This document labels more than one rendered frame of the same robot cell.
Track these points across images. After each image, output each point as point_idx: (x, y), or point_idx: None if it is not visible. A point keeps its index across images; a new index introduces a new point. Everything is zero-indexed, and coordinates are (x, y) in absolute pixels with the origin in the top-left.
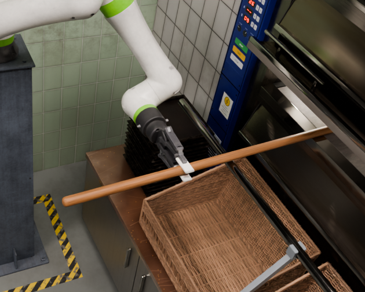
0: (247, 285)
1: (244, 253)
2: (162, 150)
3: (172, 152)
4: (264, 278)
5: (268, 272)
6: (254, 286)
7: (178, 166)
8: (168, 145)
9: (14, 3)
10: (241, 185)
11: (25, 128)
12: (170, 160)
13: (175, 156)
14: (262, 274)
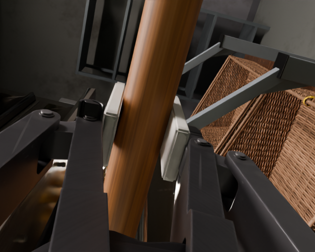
0: (224, 101)
1: None
2: (208, 223)
3: (102, 141)
4: (196, 113)
5: (188, 120)
6: (214, 103)
7: (126, 90)
8: (69, 170)
9: None
10: (138, 239)
11: None
12: (188, 160)
13: (91, 100)
14: (197, 116)
